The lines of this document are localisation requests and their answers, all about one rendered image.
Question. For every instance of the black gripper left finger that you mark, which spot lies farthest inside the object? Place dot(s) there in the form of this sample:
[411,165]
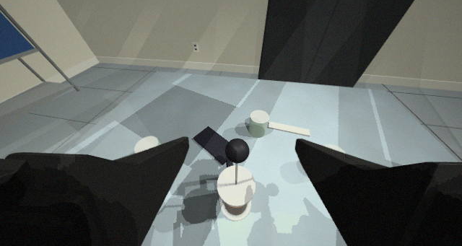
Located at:
[123,195]

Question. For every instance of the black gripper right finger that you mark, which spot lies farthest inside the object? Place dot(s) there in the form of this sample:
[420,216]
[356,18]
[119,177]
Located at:
[372,204]

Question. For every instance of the glass french press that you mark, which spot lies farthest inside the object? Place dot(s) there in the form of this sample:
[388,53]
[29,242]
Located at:
[236,185]

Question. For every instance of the black rectangular slab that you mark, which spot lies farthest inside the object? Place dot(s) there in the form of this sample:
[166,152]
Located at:
[213,143]

